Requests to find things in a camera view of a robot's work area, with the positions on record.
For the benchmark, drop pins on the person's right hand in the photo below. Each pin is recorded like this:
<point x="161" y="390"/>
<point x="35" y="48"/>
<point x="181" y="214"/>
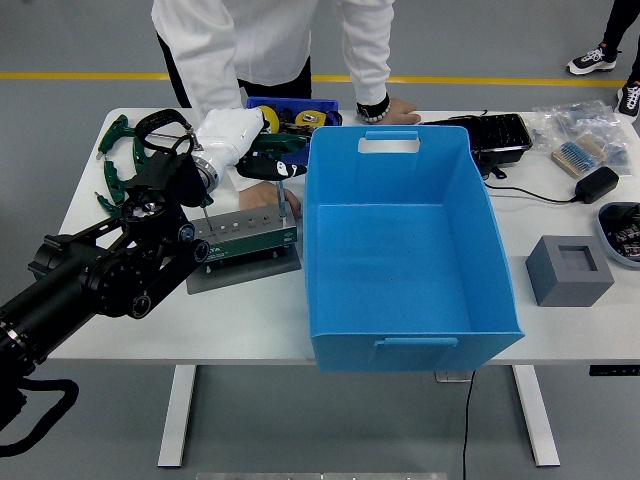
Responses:
<point x="260" y="196"/>

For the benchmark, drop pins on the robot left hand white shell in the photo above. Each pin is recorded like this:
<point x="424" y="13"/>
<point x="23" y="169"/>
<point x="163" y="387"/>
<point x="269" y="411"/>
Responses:
<point x="227" y="132"/>

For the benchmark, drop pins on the person's left hand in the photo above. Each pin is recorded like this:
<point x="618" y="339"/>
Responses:
<point x="400" y="111"/>

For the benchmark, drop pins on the green metal hex key stand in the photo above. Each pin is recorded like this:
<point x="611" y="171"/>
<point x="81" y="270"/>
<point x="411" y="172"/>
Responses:
<point x="250" y="241"/>

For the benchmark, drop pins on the person's right forearm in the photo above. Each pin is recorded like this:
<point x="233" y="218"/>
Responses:
<point x="210" y="85"/>

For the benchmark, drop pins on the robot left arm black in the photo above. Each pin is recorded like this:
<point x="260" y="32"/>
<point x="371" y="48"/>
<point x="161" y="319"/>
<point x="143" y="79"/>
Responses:
<point x="60" y="285"/>

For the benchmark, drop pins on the person's left forearm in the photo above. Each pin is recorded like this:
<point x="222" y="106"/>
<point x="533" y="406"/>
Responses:
<point x="367" y="75"/>

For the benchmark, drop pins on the large blue plastic box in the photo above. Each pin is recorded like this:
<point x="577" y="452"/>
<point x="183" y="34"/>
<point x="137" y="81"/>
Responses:
<point x="395" y="260"/>

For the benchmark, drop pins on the black smartwatch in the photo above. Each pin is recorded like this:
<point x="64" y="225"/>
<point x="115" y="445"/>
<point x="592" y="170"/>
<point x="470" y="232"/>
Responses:
<point x="372" y="106"/>

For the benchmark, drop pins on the yellow ball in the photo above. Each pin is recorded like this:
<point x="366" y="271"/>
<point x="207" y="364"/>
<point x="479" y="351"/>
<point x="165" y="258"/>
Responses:
<point x="271" y="119"/>

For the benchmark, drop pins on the black round roll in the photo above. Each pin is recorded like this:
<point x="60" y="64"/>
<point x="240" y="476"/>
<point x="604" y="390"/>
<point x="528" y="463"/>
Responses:
<point x="334" y="119"/>

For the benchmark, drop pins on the dark metal parts pile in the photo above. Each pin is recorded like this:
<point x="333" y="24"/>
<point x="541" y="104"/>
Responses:
<point x="300" y="130"/>

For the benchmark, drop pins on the small blue parts bin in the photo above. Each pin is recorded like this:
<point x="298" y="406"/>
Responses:
<point x="320" y="106"/>

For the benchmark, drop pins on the yellow tape measure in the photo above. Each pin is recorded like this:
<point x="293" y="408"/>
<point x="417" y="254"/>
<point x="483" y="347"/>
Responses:
<point x="310" y="118"/>

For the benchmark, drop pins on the black plastic tray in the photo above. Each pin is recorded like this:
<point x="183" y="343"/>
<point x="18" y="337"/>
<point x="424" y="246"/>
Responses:
<point x="500" y="137"/>

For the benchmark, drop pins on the person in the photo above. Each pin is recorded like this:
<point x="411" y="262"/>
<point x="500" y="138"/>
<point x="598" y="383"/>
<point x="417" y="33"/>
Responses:
<point x="270" y="35"/>
<point x="620" y="20"/>

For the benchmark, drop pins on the clear plastic parts bag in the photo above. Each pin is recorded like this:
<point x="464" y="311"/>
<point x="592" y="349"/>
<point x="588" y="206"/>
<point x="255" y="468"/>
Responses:
<point x="619" y="150"/>
<point x="575" y="117"/>

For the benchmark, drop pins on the blue resistor strip bundle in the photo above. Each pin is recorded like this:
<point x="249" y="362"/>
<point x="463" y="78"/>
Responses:
<point x="580" y="155"/>

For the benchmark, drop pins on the white black sneaker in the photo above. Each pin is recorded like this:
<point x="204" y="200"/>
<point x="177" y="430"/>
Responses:
<point x="592" y="61"/>
<point x="631" y="100"/>

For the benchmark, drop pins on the black power adapter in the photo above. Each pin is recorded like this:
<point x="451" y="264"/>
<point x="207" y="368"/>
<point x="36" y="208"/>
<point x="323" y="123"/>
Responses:
<point x="596" y="185"/>

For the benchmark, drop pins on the grey hollow foam block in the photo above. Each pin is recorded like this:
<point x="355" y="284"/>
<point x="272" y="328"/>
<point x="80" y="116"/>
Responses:
<point x="555" y="285"/>

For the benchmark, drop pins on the white table leg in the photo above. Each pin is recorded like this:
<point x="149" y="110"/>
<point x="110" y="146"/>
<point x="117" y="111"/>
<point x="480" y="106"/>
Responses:
<point x="536" y="415"/>
<point x="177" y="415"/>

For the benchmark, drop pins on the light blue bowl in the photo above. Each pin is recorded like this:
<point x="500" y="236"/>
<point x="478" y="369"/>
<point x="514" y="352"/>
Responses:
<point x="607" y="245"/>

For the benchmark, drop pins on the small circuit boards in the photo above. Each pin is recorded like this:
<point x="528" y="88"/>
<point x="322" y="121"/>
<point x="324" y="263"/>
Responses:
<point x="627" y="232"/>

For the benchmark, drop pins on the black table control panel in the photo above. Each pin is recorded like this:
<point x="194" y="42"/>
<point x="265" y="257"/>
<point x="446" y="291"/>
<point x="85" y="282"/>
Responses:
<point x="615" y="371"/>

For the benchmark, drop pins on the grey table bracket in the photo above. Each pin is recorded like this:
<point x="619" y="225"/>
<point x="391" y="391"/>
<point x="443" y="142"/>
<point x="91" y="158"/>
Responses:
<point x="450" y="377"/>

